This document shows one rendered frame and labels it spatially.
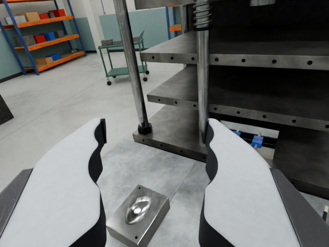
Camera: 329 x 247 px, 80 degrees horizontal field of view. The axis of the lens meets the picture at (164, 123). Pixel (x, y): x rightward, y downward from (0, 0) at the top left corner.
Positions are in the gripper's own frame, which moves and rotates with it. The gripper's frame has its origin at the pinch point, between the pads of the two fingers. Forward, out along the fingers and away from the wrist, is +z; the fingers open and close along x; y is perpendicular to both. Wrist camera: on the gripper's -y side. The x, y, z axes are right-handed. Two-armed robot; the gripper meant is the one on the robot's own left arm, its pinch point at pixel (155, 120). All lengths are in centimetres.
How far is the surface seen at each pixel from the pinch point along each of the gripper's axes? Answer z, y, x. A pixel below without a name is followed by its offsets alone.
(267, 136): 65, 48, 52
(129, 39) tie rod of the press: 99, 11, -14
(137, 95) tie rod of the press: 98, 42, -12
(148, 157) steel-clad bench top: 73, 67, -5
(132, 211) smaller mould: 37, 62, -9
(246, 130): 70, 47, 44
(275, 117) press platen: 65, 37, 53
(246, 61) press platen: 73, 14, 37
